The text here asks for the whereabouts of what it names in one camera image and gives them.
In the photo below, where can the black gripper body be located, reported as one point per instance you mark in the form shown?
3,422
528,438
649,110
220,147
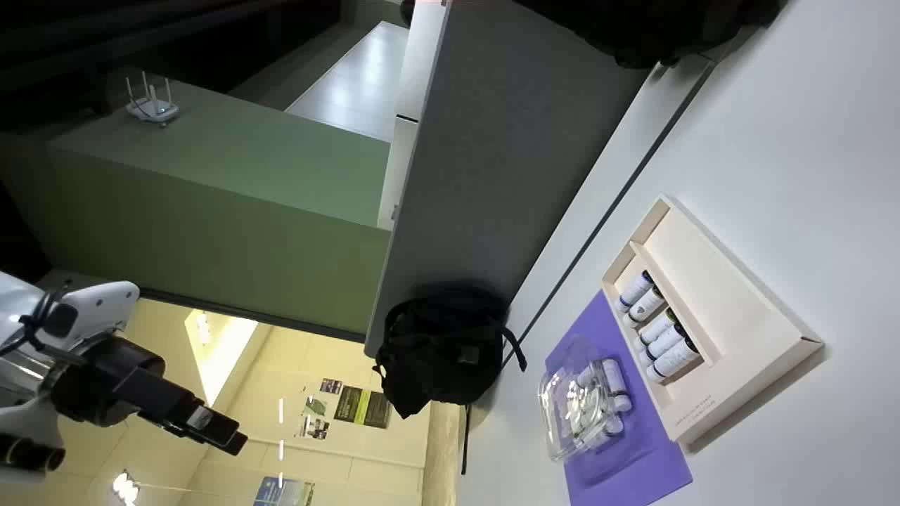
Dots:
114,381

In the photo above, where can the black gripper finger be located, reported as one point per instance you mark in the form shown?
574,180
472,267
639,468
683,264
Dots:
217,429

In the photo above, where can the white bottle green cap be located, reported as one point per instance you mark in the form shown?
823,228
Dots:
657,327

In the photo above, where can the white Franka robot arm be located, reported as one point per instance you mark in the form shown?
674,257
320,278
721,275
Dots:
24,319

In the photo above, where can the light wooden tray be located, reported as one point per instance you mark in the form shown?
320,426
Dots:
721,309

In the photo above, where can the green cabinet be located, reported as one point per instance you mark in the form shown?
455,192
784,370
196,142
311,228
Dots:
206,207

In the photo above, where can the white wifi router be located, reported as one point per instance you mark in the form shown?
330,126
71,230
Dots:
152,105

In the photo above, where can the clear plastic bag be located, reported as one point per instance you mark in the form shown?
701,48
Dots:
580,412

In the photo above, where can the white counter top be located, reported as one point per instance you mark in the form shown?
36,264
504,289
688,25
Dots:
356,79

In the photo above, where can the small white bagged bottle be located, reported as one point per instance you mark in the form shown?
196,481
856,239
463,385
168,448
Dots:
614,374
623,406

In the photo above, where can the black fabric object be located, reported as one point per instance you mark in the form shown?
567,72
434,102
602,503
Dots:
657,28

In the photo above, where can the blue wall poster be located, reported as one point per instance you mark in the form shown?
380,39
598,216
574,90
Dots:
282,493

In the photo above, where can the small photo wall poster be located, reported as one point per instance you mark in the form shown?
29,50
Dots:
317,420

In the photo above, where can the dark green wall poster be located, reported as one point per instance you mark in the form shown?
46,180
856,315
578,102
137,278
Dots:
351,402

